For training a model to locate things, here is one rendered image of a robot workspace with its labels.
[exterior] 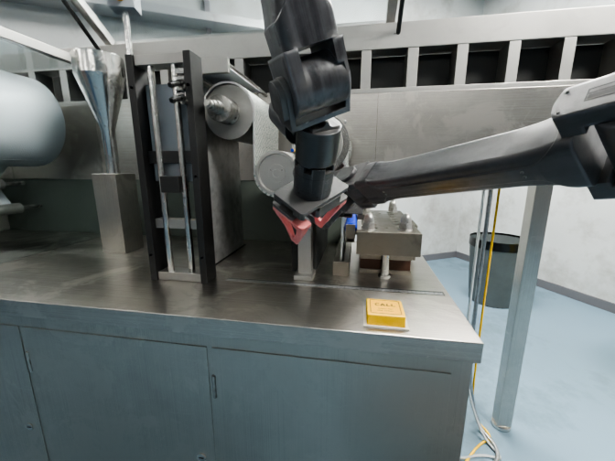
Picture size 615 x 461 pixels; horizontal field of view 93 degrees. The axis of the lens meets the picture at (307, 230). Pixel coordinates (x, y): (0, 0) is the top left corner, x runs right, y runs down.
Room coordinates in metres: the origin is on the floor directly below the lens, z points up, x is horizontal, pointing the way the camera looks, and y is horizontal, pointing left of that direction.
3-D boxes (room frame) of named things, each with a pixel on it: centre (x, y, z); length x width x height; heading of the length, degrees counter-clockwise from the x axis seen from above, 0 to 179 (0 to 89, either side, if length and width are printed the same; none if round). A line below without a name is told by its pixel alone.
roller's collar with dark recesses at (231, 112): (0.81, 0.22, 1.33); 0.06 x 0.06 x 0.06; 80
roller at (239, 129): (0.96, 0.19, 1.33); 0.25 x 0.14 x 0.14; 170
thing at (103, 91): (1.02, 0.66, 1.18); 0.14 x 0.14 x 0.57
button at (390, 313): (0.53, -0.15, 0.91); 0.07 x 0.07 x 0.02; 80
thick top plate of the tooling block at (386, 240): (0.92, -0.24, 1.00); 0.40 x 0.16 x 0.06; 170
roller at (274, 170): (0.93, 0.06, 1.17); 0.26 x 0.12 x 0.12; 170
